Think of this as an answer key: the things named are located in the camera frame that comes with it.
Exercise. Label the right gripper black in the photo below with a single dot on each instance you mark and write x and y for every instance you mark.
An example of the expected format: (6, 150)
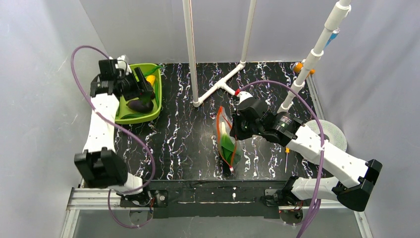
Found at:
(240, 124)

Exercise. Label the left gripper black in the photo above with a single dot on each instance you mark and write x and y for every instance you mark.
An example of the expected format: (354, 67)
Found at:
(136, 87)

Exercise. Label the toy purple eggplant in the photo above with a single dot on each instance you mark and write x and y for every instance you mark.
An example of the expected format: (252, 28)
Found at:
(140, 106)

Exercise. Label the clear zip bag orange zipper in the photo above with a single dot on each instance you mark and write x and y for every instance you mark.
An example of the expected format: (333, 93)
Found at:
(222, 116)

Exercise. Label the toy bok choy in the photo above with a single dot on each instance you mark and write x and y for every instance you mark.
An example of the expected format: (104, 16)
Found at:
(227, 145)

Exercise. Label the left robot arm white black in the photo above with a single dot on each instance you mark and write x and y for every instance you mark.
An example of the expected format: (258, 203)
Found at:
(98, 163)

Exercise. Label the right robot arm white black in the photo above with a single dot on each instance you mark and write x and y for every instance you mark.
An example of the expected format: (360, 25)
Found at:
(352, 180)

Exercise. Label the toy yellow corn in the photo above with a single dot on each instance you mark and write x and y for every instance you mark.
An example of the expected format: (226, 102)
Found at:
(151, 79)

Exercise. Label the green plastic basin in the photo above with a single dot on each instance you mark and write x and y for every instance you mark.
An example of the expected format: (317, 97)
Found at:
(125, 115)

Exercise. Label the toy green chili pepper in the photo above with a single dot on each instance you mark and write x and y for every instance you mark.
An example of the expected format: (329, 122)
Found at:
(153, 70)

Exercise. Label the black marble pattern mat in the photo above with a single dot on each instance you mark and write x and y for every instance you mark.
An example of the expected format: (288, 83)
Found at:
(182, 138)

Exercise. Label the orange clamp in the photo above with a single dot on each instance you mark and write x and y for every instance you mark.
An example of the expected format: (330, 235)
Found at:
(297, 67)

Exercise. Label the white filament spool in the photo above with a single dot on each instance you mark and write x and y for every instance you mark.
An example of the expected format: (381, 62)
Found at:
(332, 133)

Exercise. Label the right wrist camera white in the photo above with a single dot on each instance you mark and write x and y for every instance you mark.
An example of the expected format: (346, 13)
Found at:
(240, 96)

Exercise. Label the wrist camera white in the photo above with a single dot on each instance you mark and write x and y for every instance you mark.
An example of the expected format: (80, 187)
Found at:
(123, 64)
(240, 96)

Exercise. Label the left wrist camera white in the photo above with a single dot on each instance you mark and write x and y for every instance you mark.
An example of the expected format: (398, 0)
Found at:
(123, 64)

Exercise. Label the yellow handle screwdriver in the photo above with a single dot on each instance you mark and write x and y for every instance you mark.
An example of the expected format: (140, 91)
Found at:
(287, 151)

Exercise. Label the aluminium rail frame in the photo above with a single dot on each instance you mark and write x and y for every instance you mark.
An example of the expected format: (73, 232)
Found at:
(223, 198)

